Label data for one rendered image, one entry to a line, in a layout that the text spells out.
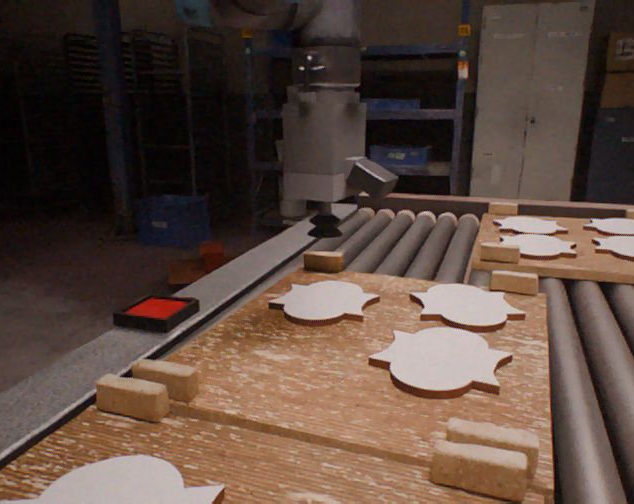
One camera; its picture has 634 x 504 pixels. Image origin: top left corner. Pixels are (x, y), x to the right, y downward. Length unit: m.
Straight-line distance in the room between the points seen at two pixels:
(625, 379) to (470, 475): 0.27
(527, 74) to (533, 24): 0.36
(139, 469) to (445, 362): 0.29
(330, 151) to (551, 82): 4.40
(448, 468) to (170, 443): 0.20
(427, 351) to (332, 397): 0.12
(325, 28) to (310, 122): 0.09
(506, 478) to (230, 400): 0.23
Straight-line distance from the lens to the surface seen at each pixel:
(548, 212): 1.39
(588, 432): 0.53
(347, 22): 0.62
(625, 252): 1.02
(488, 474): 0.39
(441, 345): 0.57
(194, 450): 0.44
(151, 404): 0.46
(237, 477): 0.41
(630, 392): 0.61
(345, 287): 0.73
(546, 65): 4.95
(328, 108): 0.60
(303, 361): 0.55
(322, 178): 0.61
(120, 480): 0.37
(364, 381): 0.52
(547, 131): 4.96
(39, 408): 0.57
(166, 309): 0.72
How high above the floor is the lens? 1.18
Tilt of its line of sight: 15 degrees down
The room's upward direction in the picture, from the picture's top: straight up
